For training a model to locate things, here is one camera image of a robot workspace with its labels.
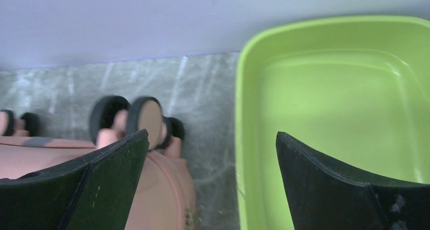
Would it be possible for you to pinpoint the pink hard-shell suitcase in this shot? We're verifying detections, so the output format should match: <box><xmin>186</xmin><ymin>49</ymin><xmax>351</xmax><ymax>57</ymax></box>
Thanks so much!
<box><xmin>1</xmin><ymin>95</ymin><xmax>198</xmax><ymax>229</ymax></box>

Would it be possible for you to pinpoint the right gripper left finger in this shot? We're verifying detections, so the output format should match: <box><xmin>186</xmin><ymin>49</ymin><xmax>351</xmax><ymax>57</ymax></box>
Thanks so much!
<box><xmin>1</xmin><ymin>131</ymin><xmax>149</xmax><ymax>229</ymax></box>

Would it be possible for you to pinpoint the green plastic tray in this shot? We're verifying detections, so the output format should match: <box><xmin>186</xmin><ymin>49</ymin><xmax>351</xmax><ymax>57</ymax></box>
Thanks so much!
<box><xmin>235</xmin><ymin>16</ymin><xmax>429</xmax><ymax>229</ymax></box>

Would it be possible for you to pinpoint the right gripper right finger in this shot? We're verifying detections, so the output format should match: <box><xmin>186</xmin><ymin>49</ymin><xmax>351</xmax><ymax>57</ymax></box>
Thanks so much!
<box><xmin>276</xmin><ymin>132</ymin><xmax>429</xmax><ymax>229</ymax></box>

